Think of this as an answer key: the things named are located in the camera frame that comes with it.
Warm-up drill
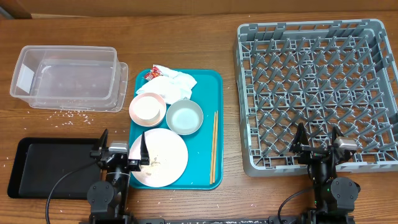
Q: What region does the white napkin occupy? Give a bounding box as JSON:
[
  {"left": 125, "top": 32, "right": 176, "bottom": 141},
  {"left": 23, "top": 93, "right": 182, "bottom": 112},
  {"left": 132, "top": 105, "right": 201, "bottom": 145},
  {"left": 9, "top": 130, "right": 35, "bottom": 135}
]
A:
[{"left": 136, "top": 65, "right": 197, "bottom": 105}]

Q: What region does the white cup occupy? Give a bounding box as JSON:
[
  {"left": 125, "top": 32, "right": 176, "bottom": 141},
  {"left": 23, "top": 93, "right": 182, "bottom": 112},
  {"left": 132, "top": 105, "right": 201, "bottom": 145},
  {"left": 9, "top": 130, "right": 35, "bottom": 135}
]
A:
[{"left": 133, "top": 96, "right": 160, "bottom": 121}]

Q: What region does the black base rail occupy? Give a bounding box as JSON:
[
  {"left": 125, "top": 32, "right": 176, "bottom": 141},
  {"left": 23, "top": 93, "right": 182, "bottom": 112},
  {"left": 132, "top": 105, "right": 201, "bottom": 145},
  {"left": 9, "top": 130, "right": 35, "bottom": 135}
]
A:
[{"left": 136, "top": 215, "right": 304, "bottom": 224}]

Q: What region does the large pink plate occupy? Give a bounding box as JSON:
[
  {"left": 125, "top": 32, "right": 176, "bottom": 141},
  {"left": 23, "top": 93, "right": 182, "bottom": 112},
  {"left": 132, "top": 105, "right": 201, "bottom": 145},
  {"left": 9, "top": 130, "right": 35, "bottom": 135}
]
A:
[{"left": 129, "top": 128, "right": 188, "bottom": 188}]

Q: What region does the small pink bowl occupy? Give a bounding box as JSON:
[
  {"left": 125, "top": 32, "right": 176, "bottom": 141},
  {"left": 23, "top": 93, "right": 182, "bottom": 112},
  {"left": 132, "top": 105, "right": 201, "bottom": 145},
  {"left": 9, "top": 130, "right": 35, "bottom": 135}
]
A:
[{"left": 129, "top": 93, "right": 167, "bottom": 127}]

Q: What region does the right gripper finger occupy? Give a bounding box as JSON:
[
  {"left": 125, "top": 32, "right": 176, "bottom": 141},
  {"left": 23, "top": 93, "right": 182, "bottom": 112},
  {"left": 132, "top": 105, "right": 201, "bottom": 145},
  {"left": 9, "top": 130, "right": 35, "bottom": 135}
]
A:
[
  {"left": 290, "top": 123, "right": 309, "bottom": 149},
  {"left": 331, "top": 126, "right": 344, "bottom": 146}
]

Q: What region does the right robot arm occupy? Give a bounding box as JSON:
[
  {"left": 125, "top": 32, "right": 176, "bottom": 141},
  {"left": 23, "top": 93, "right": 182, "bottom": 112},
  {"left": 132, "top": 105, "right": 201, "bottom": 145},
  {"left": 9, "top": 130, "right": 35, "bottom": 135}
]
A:
[{"left": 289, "top": 123, "right": 361, "bottom": 224}]

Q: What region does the grey bowl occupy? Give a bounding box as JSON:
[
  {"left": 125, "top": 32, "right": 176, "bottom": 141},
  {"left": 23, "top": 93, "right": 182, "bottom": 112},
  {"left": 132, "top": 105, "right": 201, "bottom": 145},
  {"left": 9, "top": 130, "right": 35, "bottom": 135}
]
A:
[{"left": 166, "top": 100, "right": 204, "bottom": 135}]

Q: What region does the red sauce packet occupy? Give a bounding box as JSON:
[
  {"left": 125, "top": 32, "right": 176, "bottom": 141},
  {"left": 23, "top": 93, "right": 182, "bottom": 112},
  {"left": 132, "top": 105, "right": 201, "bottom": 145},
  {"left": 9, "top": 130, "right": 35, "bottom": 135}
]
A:
[{"left": 144, "top": 67, "right": 163, "bottom": 81}]

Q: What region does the grey dishwasher rack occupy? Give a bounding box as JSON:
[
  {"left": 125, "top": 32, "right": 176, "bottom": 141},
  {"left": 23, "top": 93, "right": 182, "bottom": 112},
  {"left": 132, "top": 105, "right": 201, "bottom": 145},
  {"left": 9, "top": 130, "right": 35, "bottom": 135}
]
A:
[{"left": 233, "top": 19, "right": 397, "bottom": 177}]

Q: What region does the black rectangular tray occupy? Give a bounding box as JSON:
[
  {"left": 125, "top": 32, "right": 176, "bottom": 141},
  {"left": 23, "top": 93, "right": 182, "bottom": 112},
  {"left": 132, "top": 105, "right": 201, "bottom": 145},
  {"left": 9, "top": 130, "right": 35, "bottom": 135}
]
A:
[{"left": 7, "top": 138, "right": 101, "bottom": 200}]

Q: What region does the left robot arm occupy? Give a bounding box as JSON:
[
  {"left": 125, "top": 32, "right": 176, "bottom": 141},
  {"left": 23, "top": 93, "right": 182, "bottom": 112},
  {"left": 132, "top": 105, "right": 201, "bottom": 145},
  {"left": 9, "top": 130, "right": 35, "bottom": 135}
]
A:
[{"left": 87, "top": 130, "right": 150, "bottom": 223}]

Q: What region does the clear plastic bin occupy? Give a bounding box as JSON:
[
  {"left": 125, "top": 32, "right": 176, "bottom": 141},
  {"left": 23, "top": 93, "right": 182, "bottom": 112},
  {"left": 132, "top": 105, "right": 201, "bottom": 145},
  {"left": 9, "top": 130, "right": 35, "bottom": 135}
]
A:
[{"left": 10, "top": 45, "right": 129, "bottom": 113}]

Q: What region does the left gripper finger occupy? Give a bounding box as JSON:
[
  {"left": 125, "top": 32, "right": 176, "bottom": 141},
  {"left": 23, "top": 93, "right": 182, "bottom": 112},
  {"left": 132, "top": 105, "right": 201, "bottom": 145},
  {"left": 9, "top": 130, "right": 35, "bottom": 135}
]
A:
[
  {"left": 95, "top": 129, "right": 108, "bottom": 151},
  {"left": 140, "top": 131, "right": 149, "bottom": 161}
]

